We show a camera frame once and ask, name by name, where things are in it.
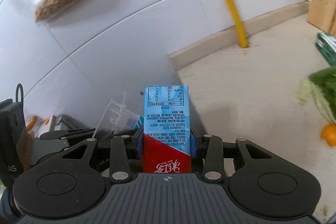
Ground green white box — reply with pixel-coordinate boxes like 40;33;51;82
315;32;336;66

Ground orange peel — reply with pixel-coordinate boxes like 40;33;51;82
321;124;336;147

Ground red blue drink carton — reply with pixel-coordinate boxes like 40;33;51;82
142;85;191;173

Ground wooden knife block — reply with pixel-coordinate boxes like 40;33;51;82
307;0;335;36

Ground light green cabbage leaves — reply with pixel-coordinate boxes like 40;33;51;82
298;65;335;124

